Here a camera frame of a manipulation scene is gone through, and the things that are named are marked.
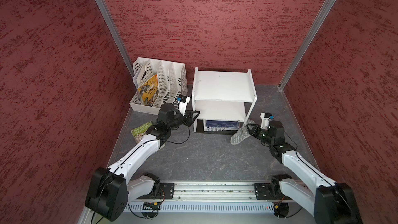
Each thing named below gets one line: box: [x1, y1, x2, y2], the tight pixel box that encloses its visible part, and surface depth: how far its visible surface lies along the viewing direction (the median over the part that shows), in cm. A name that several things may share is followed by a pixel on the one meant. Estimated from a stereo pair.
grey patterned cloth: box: [230, 119, 255, 145], surface depth 85 cm
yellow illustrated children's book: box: [137, 74, 159, 107], surface depth 99 cm
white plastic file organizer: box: [129, 56, 188, 116], surface depth 101 cm
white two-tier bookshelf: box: [191, 66, 258, 133], surface depth 77 cm
